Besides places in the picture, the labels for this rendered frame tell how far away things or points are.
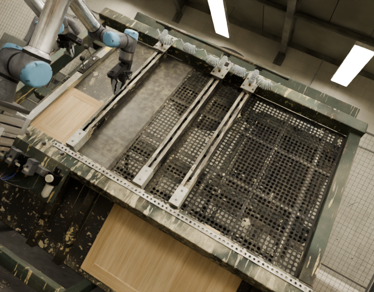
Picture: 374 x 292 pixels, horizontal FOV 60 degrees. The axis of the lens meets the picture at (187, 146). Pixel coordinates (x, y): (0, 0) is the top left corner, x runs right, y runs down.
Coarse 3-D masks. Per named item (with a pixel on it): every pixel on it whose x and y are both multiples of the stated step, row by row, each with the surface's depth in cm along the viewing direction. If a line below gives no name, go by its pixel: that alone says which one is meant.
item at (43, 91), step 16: (96, 48) 267; (80, 64) 251; (256, 112) 234; (240, 144) 221; (304, 144) 225; (320, 160) 219; (224, 192) 198; (240, 208) 199; (256, 208) 194; (304, 240) 188
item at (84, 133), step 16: (160, 48) 245; (144, 64) 239; (128, 80) 229; (112, 96) 219; (128, 96) 229; (96, 112) 211; (112, 112) 219; (80, 128) 203; (96, 128) 209; (80, 144) 201
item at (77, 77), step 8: (104, 48) 250; (112, 48) 251; (104, 56) 247; (96, 64) 242; (88, 72) 238; (72, 80) 229; (80, 80) 234; (64, 88) 224; (56, 96) 220; (40, 104) 215; (48, 104) 215; (32, 112) 210; (40, 112) 212; (32, 120) 208
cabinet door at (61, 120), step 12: (72, 96) 224; (84, 96) 224; (48, 108) 216; (60, 108) 217; (72, 108) 218; (84, 108) 219; (96, 108) 219; (36, 120) 210; (48, 120) 211; (60, 120) 212; (72, 120) 213; (84, 120) 213; (48, 132) 206; (60, 132) 207; (72, 132) 207
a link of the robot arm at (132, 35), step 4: (124, 32) 169; (128, 32) 168; (132, 32) 168; (136, 32) 170; (128, 36) 167; (132, 36) 169; (136, 36) 170; (132, 40) 169; (136, 40) 171; (128, 44) 168; (132, 44) 170; (136, 44) 174; (120, 48) 174; (124, 48) 171; (128, 48) 171; (132, 48) 172; (128, 52) 172; (132, 52) 174
